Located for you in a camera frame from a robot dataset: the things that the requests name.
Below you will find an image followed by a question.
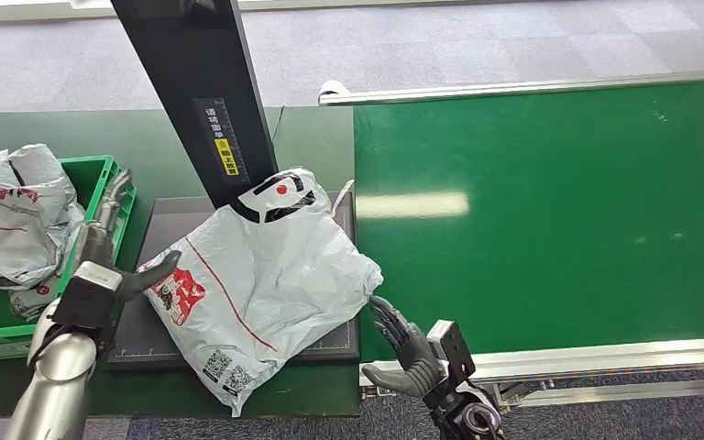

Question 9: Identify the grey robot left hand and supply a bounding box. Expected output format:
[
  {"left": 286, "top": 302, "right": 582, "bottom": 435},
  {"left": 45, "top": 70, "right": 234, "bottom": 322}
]
[{"left": 78, "top": 170, "right": 182, "bottom": 303}]

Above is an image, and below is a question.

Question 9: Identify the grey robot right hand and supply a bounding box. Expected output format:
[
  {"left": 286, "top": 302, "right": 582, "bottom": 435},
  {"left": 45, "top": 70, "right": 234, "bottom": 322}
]
[{"left": 361, "top": 294, "right": 448, "bottom": 401}]

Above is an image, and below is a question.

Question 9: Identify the white package with red print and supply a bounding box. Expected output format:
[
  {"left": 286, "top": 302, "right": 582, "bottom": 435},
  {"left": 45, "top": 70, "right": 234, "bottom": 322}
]
[{"left": 137, "top": 167, "right": 385, "bottom": 419}]

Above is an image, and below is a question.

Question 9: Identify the small grey crumpled package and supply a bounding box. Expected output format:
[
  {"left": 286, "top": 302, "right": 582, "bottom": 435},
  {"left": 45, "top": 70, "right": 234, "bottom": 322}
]
[{"left": 7, "top": 203, "right": 87, "bottom": 324}]

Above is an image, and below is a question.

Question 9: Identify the large grey crumpled package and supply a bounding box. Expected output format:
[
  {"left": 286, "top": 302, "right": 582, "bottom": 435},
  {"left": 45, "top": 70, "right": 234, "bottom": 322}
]
[{"left": 0, "top": 143, "right": 86, "bottom": 291}]

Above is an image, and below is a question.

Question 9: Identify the green conveyor belt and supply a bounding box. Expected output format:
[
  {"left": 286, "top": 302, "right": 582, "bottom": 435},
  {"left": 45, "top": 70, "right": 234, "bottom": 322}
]
[{"left": 353, "top": 78, "right": 704, "bottom": 364}]

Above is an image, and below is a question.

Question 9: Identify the white conveyor roller cap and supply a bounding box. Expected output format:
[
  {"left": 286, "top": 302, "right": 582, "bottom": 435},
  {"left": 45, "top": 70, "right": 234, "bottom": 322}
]
[{"left": 318, "top": 79, "right": 351, "bottom": 105}]

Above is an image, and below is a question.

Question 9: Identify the green plastic crate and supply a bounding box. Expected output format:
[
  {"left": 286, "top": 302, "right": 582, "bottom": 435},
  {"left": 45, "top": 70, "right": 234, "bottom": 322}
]
[{"left": 0, "top": 155, "right": 138, "bottom": 366}]

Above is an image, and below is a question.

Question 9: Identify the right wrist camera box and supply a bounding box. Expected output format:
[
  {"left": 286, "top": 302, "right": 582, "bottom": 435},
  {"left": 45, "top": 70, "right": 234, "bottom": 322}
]
[{"left": 425, "top": 319, "right": 478, "bottom": 385}]

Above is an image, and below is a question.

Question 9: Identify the black scanner base plate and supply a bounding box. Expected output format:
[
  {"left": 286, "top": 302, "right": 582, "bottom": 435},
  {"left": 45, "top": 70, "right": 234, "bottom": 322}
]
[{"left": 104, "top": 191, "right": 363, "bottom": 373}]

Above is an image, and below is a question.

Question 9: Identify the black scanner post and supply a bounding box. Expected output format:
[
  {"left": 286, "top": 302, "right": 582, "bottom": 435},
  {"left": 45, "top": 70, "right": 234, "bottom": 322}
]
[{"left": 109, "top": 0, "right": 281, "bottom": 212}]

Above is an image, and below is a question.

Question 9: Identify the wide aluminium conveyor rail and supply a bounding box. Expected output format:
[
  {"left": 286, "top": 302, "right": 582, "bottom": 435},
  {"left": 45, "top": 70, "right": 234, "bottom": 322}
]
[{"left": 358, "top": 335, "right": 704, "bottom": 409}]

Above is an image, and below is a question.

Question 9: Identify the thin aluminium conveyor rail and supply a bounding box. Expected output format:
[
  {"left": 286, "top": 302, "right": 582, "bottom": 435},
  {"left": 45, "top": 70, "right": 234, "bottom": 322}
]
[{"left": 318, "top": 68, "right": 704, "bottom": 108}]

